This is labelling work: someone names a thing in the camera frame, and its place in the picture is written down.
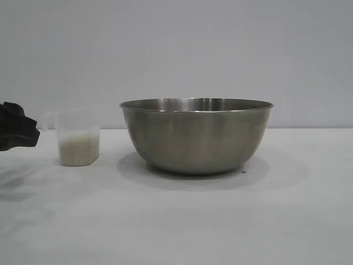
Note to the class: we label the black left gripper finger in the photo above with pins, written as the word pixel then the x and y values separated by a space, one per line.
pixel 19 139
pixel 13 117

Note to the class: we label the white rice grains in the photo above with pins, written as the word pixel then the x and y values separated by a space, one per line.
pixel 78 151

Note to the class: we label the clear plastic measuring cup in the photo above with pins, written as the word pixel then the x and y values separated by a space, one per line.
pixel 80 121

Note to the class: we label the stainless steel mixing bowl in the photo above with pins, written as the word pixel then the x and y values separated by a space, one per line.
pixel 195 138

